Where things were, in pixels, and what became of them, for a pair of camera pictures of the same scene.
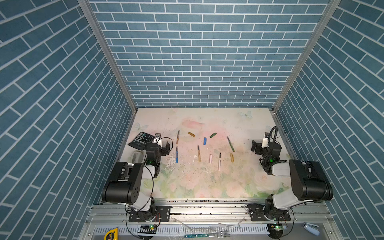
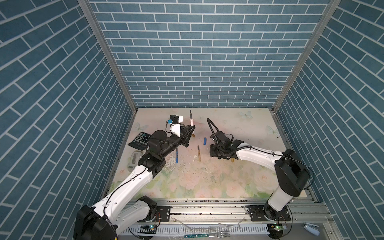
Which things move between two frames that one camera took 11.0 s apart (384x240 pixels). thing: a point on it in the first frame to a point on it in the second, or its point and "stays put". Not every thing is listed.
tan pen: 199,153 stays put
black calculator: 140,141 stays put
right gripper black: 258,151 to 211,151
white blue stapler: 312,228 stays put
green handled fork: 220,234 stays put
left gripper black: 165,150 to 185,139
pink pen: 219,168 to 191,118
